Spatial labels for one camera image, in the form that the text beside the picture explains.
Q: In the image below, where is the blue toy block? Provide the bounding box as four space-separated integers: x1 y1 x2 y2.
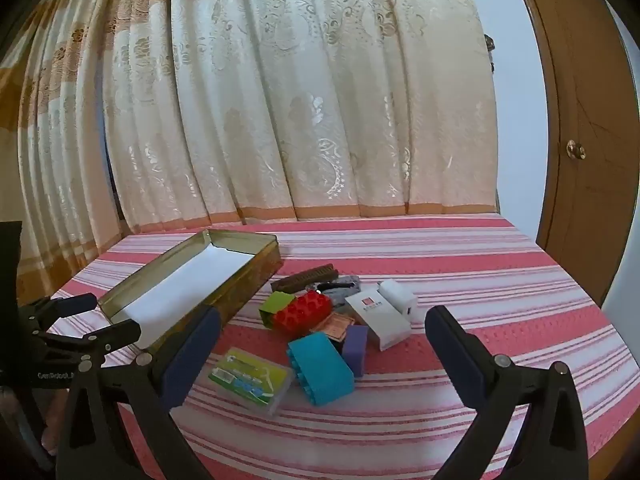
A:
286 334 355 406

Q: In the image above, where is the purple toy block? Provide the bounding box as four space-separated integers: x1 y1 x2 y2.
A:
341 325 370 378

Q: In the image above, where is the brown comb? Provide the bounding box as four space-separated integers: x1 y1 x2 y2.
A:
270 269 341 293

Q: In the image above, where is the red toy block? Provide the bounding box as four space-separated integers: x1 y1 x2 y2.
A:
274 290 333 337

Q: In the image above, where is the white box with red label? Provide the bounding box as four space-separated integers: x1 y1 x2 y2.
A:
344 284 412 352

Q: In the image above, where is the brown wooden door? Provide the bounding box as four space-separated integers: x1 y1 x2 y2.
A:
505 0 640 306

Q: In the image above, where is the grey cloth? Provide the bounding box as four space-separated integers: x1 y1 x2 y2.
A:
316 275 362 306

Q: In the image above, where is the copper coloured box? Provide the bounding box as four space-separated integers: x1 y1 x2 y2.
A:
310 311 357 345

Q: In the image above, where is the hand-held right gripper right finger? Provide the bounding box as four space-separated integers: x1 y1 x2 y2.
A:
424 304 591 480

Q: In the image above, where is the pink striped bed sheet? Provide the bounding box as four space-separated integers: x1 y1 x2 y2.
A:
15 212 640 480

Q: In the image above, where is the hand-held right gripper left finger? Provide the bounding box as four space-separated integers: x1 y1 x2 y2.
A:
56 305 222 480

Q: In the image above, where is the white charger plug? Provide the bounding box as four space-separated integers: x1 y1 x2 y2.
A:
378 279 419 322

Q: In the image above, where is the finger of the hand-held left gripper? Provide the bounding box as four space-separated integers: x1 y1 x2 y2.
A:
19 292 99 326
30 319 143 361

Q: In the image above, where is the cream floral curtain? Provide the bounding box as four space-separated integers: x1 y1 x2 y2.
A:
102 0 501 236
0 0 176 306

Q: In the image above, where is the gold metal tin box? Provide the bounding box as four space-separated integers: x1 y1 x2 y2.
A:
97 228 282 352

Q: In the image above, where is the clear floss pick box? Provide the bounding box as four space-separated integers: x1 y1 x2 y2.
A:
206 347 295 418

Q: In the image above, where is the green toy block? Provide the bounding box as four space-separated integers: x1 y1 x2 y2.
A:
258 291 297 331

